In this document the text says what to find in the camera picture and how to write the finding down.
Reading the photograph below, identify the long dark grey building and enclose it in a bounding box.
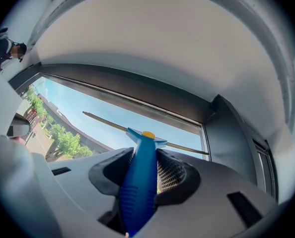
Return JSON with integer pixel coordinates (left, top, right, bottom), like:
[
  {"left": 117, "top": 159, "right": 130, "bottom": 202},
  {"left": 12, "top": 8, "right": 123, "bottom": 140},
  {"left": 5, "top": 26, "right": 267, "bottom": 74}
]
[{"left": 37, "top": 93, "right": 115, "bottom": 156}]

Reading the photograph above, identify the large window glass pane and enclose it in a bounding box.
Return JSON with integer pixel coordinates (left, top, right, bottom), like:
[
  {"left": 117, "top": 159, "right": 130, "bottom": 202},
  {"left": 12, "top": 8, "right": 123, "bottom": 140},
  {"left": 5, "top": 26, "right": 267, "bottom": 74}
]
[{"left": 15, "top": 76, "right": 209, "bottom": 161}]

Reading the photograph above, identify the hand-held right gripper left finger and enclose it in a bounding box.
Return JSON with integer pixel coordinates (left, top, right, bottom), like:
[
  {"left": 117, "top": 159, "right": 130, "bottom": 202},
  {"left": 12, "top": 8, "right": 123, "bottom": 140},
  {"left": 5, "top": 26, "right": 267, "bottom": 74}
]
[{"left": 47, "top": 147, "right": 135, "bottom": 233}]

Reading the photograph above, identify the narrow window glass pane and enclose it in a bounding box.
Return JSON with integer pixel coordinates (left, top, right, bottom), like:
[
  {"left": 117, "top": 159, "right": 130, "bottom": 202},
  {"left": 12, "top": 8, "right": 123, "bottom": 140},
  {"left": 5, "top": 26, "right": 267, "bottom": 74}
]
[{"left": 255, "top": 142, "right": 272, "bottom": 195}]

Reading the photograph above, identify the leaning roadside tree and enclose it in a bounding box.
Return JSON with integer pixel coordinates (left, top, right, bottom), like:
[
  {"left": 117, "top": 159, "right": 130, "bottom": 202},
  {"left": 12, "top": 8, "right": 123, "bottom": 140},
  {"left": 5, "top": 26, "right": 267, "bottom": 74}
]
[{"left": 49, "top": 124, "right": 93, "bottom": 160}]

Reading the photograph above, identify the red banner sign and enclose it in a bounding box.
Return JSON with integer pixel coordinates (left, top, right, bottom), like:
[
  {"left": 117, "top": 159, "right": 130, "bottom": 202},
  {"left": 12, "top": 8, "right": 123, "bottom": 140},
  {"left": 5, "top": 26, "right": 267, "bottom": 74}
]
[{"left": 24, "top": 108, "right": 38, "bottom": 122}]

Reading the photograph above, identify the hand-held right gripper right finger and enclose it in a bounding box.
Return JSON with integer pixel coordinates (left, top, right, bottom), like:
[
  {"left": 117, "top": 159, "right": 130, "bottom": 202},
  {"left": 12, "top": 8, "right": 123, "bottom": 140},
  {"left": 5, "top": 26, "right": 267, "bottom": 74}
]
[{"left": 147, "top": 148, "right": 279, "bottom": 237}]

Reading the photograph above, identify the row of small street trees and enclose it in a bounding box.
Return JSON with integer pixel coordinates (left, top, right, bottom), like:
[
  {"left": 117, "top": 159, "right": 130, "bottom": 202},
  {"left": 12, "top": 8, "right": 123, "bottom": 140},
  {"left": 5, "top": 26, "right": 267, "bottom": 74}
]
[{"left": 23, "top": 87, "right": 55, "bottom": 131}]

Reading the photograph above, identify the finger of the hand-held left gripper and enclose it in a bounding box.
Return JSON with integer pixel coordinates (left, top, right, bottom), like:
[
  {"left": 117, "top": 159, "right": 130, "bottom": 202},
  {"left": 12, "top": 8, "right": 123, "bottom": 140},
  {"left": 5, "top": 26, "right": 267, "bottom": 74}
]
[{"left": 7, "top": 114, "right": 31, "bottom": 140}]

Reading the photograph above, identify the blue squeegee with brass blade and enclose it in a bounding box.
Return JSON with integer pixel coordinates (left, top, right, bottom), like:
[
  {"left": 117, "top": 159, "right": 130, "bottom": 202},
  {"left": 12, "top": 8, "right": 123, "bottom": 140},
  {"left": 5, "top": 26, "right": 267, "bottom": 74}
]
[{"left": 82, "top": 111, "right": 210, "bottom": 238}]

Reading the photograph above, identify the black window frame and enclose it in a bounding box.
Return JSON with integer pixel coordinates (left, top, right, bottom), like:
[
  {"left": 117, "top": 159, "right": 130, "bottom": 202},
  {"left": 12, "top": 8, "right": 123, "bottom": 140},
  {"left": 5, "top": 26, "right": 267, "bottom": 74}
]
[{"left": 8, "top": 62, "right": 279, "bottom": 203}]

